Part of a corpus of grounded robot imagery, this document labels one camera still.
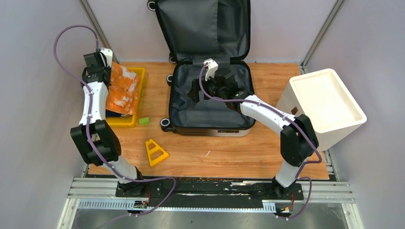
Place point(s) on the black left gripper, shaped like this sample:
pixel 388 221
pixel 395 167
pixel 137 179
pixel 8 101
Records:
pixel 107 69

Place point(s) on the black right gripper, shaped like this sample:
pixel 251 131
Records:
pixel 194 94

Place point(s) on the orange garment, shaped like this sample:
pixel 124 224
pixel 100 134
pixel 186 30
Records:
pixel 123 93

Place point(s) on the space astronaut hardshell suitcase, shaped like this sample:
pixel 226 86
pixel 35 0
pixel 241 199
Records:
pixel 197 30

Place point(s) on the white drawer storage box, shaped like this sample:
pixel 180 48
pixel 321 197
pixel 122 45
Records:
pixel 324 98

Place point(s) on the navy blue garment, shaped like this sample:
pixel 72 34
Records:
pixel 118 115

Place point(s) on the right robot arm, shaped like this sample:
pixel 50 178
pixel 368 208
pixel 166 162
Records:
pixel 298 140

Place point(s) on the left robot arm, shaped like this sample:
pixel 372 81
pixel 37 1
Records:
pixel 94 138

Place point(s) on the small green block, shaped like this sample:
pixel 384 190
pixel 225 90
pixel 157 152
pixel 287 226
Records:
pixel 144 121

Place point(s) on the yellow plastic tray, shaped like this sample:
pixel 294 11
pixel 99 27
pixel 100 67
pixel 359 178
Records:
pixel 130 121

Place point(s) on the yellow triangular plastic stand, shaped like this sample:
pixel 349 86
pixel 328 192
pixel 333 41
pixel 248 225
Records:
pixel 156 154

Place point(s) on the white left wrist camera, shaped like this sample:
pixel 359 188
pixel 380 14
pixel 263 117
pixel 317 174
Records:
pixel 107 56

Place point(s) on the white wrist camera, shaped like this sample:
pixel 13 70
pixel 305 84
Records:
pixel 211 66
pixel 107 56

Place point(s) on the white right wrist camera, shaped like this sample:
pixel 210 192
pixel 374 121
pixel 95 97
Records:
pixel 211 66

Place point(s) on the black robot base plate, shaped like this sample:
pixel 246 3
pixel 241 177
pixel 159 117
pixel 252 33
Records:
pixel 210 193

